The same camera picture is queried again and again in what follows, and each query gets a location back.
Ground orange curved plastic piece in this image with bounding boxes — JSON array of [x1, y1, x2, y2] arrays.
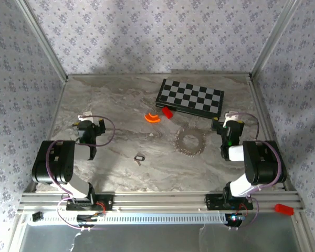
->
[[144, 112, 161, 123]]

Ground aluminium frame post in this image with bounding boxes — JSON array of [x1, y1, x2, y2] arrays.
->
[[15, 0, 69, 81], [250, 0, 302, 79]]

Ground grey metal sheet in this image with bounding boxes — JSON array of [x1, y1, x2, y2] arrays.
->
[[18, 225, 302, 252]]

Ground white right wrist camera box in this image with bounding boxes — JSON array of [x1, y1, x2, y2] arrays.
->
[[224, 111, 239, 122]]

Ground red toy brick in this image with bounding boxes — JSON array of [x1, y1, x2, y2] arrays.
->
[[161, 106, 174, 119]]

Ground small circuit board with LEDs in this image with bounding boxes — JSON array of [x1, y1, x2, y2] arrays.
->
[[227, 214, 246, 223]]

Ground white slotted cable duct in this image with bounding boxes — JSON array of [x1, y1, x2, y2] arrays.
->
[[26, 212, 228, 226]]

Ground silver metal chain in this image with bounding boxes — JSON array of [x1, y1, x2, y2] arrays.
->
[[174, 127, 206, 158]]

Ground aluminium side frame bar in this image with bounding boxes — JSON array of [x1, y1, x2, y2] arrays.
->
[[293, 212, 315, 252], [7, 212, 27, 252]]

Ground red plastic block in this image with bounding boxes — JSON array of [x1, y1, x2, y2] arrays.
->
[[275, 203, 295, 217]]

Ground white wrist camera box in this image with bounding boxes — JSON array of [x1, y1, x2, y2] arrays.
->
[[78, 111, 93, 122], [224, 111, 239, 122]]

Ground small black block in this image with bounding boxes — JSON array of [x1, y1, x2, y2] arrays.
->
[[31, 211, 45, 223]]

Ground black grey folding chessboard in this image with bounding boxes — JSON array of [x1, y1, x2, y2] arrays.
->
[[155, 78, 225, 121]]

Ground aluminium table edge rail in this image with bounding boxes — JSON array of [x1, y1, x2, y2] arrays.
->
[[23, 78, 69, 194], [248, 77, 292, 191]]

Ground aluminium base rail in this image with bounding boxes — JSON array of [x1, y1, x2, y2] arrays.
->
[[17, 191, 305, 214]]

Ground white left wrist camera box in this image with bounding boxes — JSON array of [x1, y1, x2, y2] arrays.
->
[[78, 111, 93, 122]]

